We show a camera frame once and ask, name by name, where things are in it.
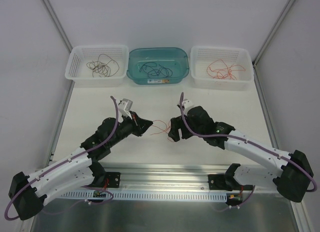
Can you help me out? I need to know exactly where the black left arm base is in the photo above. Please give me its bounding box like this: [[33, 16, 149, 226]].
[[91, 172, 121, 189]]

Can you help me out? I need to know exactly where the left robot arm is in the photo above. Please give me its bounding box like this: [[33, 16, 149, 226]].
[[8, 111, 153, 221]]

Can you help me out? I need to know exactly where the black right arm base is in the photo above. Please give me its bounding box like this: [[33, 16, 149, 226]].
[[207, 174, 243, 192]]

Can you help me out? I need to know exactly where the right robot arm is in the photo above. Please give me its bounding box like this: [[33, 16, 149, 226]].
[[168, 106, 318, 203]]

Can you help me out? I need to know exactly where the teal plastic tub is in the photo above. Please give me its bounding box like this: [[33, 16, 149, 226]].
[[126, 47, 190, 85]]

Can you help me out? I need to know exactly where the right white mesh basket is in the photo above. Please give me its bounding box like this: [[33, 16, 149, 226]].
[[189, 46, 254, 91]]

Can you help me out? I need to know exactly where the white mesh basket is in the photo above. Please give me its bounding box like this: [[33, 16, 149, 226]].
[[65, 45, 129, 88], [189, 46, 254, 91]]

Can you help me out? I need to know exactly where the left white mesh basket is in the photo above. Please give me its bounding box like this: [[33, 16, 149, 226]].
[[65, 45, 129, 88]]

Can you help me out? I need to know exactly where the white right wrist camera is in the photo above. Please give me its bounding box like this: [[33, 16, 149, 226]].
[[177, 99, 194, 113]]

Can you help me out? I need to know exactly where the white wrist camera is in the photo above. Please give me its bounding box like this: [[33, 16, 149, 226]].
[[118, 98, 133, 119], [177, 99, 194, 113]]

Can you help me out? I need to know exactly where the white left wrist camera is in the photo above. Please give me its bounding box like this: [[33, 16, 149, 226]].
[[118, 98, 133, 119]]

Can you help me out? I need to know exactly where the aluminium frame rail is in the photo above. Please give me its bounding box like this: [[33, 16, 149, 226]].
[[33, 163, 288, 192]]

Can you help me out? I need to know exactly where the white slotted cable duct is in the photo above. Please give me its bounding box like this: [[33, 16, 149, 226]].
[[60, 189, 227, 203]]

